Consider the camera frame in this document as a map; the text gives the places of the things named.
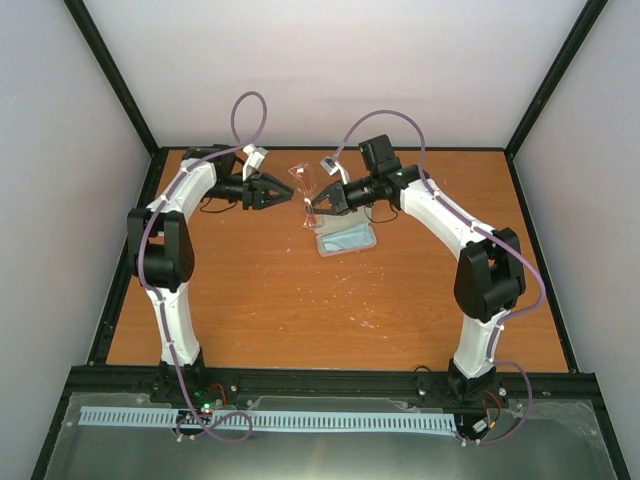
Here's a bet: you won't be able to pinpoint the transparent orange sunglasses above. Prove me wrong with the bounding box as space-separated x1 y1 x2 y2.
289 163 321 229

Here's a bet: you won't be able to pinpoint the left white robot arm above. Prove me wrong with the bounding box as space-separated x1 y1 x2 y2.
127 144 293 403

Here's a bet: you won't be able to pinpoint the purple cable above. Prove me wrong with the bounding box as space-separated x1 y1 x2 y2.
337 108 546 447
137 91 269 445

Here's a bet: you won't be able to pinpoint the pink glasses case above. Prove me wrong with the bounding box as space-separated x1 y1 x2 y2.
314 207 377 257

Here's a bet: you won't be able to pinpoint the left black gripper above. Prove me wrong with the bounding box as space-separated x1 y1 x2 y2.
204 170 293 210

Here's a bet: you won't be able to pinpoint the light blue cleaning cloth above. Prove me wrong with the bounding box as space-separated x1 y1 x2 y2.
321 230 373 253

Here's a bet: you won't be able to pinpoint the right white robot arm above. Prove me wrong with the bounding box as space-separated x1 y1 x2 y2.
308 135 526 404

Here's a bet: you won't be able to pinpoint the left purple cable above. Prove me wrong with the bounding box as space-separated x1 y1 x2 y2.
137 91 269 445

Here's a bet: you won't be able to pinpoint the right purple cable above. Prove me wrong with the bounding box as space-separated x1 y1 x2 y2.
337 108 546 447

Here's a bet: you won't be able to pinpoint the light blue slotted cable duct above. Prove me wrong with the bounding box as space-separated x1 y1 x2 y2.
77 406 457 436

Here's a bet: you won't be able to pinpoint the black aluminium frame rail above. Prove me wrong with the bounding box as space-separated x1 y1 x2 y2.
64 365 599 404

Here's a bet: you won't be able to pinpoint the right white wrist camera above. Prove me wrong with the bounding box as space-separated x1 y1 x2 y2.
320 156 350 184

